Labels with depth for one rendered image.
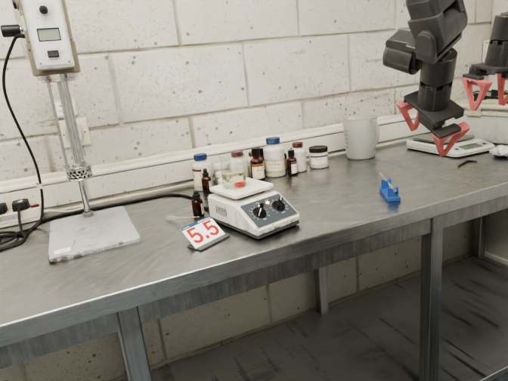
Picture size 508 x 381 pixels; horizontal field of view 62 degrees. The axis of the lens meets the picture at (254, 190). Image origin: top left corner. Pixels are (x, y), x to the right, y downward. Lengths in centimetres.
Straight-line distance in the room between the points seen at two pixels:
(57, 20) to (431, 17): 73
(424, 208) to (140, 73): 93
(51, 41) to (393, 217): 85
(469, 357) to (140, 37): 153
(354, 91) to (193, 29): 69
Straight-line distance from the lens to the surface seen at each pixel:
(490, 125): 182
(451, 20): 79
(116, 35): 143
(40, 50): 104
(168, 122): 145
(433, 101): 86
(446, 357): 172
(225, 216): 101
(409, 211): 108
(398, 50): 86
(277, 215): 96
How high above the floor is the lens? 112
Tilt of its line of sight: 16 degrees down
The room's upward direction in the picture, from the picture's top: 6 degrees counter-clockwise
